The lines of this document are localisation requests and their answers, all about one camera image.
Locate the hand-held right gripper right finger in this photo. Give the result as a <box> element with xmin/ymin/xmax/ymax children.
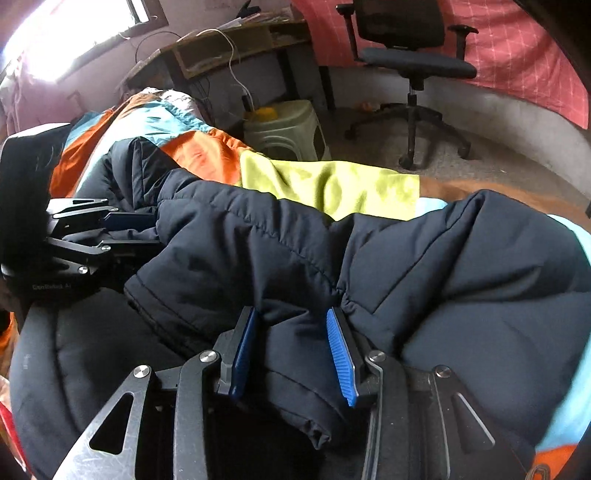
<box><xmin>326</xmin><ymin>307</ymin><xmax>527</xmax><ymax>480</ymax></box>

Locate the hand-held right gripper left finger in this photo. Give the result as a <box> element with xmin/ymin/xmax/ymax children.
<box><xmin>53</xmin><ymin>307</ymin><xmax>258</xmax><ymax>480</ymax></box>

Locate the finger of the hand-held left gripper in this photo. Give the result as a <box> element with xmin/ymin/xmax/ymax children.
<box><xmin>46</xmin><ymin>239</ymin><xmax>162</xmax><ymax>278</ymax></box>
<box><xmin>48</xmin><ymin>198</ymin><xmax>158</xmax><ymax>230</ymax></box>

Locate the dark navy padded jacket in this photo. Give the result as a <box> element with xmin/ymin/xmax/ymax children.
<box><xmin>9</xmin><ymin>136</ymin><xmax>591</xmax><ymax>480</ymax></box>

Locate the colourful striped bed sheet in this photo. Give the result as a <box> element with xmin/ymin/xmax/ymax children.
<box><xmin>0</xmin><ymin>90</ymin><xmax>591</xmax><ymax>480</ymax></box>

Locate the green plastic stool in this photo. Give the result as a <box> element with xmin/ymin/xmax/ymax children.
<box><xmin>244</xmin><ymin>99</ymin><xmax>332</xmax><ymax>162</ymax></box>

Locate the window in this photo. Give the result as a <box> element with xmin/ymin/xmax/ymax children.
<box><xmin>0</xmin><ymin>0</ymin><xmax>168</xmax><ymax>86</ymax></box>

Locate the wooden desk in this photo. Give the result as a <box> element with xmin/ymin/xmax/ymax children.
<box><xmin>117</xmin><ymin>18</ymin><xmax>336</xmax><ymax>114</ymax></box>

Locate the black office chair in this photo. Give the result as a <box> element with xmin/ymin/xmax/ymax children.
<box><xmin>335</xmin><ymin>0</ymin><xmax>479</xmax><ymax>170</ymax></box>

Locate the white cable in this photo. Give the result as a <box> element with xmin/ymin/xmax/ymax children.
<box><xmin>199</xmin><ymin>28</ymin><xmax>254</xmax><ymax>112</ymax></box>

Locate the red checked wall cloth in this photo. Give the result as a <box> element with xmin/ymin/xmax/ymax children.
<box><xmin>291</xmin><ymin>0</ymin><xmax>591</xmax><ymax>131</ymax></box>

